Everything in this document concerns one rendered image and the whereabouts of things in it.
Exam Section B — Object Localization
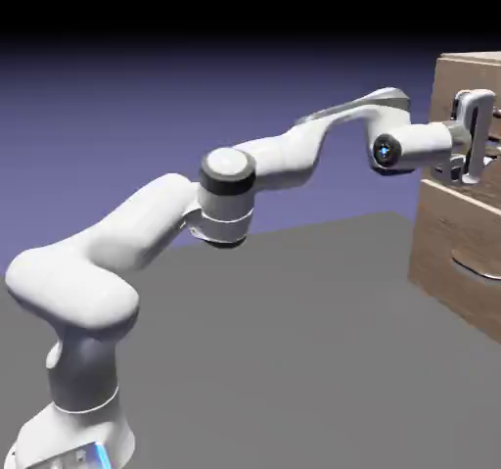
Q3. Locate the wooden drawer front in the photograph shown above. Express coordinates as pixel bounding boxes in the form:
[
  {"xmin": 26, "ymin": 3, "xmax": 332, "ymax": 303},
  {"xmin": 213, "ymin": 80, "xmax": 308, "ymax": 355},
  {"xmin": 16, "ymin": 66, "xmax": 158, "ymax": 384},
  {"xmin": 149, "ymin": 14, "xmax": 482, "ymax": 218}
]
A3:
[
  {"xmin": 406, "ymin": 178, "xmax": 501, "ymax": 346},
  {"xmin": 424, "ymin": 57, "xmax": 501, "ymax": 214}
]

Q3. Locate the curved silver drawer handle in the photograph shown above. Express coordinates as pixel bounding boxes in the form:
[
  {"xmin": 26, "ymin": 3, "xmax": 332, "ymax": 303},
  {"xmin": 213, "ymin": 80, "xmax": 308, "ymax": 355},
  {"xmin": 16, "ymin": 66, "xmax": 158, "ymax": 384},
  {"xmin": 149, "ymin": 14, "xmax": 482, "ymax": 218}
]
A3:
[{"xmin": 449, "ymin": 254, "xmax": 501, "ymax": 282}]

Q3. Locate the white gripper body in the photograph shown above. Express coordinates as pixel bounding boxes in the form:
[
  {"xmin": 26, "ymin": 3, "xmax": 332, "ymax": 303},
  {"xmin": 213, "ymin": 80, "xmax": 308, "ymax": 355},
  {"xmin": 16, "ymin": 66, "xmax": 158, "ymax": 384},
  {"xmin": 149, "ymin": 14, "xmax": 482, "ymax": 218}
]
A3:
[{"xmin": 453, "ymin": 88, "xmax": 497, "ymax": 187}]

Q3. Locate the light wooden cabinet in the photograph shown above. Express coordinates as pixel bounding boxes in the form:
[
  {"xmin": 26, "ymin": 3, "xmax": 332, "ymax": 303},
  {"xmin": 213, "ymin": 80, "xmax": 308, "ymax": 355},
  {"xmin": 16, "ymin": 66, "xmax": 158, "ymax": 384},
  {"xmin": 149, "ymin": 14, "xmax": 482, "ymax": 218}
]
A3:
[{"xmin": 406, "ymin": 51, "xmax": 501, "ymax": 346}]

